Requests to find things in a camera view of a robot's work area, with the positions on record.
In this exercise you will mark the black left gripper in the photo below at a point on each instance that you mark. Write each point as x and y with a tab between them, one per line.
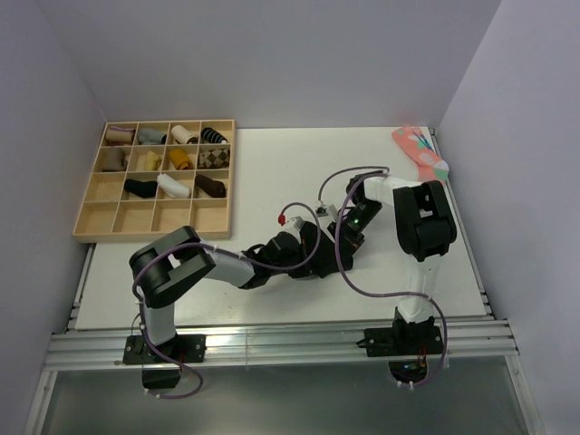
307	269

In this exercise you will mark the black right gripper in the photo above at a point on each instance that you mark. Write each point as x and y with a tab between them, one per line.
357	240

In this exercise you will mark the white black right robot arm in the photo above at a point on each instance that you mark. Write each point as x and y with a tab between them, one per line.
425	230

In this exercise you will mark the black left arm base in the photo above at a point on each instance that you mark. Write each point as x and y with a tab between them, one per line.
190	349

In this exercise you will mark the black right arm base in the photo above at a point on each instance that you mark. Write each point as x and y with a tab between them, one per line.
409	346

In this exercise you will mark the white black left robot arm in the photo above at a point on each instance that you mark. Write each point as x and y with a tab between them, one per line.
166	269

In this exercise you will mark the pink patterned sock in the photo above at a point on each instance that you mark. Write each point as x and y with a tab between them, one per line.
414	143

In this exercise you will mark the dark brown rolled sock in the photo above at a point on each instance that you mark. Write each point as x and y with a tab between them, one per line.
211	187

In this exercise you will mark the brown checkered rolled sock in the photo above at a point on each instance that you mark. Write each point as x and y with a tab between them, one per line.
214	159

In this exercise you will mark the white rolled sock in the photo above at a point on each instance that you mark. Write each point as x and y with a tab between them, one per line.
173	187

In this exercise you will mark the black white striped sock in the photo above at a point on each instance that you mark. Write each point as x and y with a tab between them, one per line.
210	135

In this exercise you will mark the mustard yellow rolled sock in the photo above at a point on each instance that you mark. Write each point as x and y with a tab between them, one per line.
180	160

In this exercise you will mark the cream rolled sock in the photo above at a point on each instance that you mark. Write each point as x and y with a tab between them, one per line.
182	135

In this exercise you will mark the black rolled sock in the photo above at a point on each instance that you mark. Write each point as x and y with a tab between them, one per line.
141	189

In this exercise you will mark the wooden compartment tray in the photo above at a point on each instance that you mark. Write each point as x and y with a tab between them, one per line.
110	214

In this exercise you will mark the pale yellow rolled sock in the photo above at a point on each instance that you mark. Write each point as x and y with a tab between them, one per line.
151	161

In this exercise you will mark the grey rolled sock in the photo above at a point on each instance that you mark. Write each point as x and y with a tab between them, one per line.
149	136

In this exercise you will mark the taupe rolled sock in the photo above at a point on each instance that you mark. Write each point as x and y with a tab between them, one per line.
114	161

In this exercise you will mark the beige purple rolled sock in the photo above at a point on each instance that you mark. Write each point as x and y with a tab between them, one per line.
120	135

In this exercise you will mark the aluminium frame rail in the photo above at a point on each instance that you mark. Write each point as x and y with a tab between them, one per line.
281	323

